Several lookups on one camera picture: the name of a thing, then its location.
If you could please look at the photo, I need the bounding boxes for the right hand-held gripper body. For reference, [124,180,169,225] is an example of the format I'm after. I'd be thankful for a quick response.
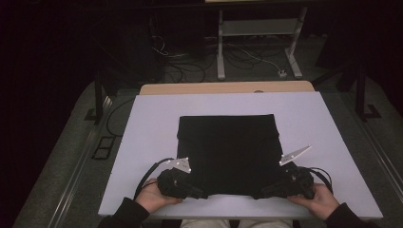
[278,144,316,200]

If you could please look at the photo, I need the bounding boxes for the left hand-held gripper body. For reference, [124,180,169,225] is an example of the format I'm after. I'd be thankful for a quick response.
[157,157,192,199]

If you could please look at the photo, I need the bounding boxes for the black tank top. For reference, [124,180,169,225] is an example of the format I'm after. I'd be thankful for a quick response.
[175,113,283,200]

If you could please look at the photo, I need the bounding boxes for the person's left hand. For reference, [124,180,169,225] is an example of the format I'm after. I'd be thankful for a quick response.
[134,178,183,214]

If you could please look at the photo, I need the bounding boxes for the person's right hand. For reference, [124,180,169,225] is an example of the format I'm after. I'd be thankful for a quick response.
[287,182,340,221]

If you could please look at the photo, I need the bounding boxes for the white board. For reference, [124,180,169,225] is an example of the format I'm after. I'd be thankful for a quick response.
[98,91,384,220]

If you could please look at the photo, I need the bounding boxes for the light wooden table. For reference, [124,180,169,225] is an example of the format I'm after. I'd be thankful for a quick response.
[139,80,316,96]

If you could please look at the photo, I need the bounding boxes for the black metal stand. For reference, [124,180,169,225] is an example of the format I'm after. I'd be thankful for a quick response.
[312,63,383,123]
[85,70,106,125]

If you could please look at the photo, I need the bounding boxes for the left hand-held gripper black cable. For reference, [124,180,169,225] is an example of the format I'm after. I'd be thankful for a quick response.
[133,157,175,200]

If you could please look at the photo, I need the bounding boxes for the hand-held gripper black cable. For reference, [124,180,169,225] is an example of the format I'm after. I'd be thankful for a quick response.
[308,166,334,194]
[133,157,175,200]

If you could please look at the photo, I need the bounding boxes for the right hand-held gripper black cable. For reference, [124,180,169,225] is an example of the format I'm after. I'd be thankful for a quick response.
[308,166,334,194]

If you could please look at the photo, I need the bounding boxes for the thin black floor cable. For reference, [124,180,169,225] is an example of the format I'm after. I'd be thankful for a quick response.
[106,98,136,138]

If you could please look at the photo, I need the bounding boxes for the metal floor rail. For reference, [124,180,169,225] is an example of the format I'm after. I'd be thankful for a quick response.
[343,94,403,194]
[47,94,113,228]

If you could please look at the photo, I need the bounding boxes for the white cable with plug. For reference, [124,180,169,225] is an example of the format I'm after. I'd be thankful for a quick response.
[234,47,288,79]

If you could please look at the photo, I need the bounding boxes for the tangle of black floor cables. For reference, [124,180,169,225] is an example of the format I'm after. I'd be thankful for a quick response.
[151,34,207,84]

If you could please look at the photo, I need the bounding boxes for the grey metal desk frame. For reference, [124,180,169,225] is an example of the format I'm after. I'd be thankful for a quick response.
[217,7,308,80]

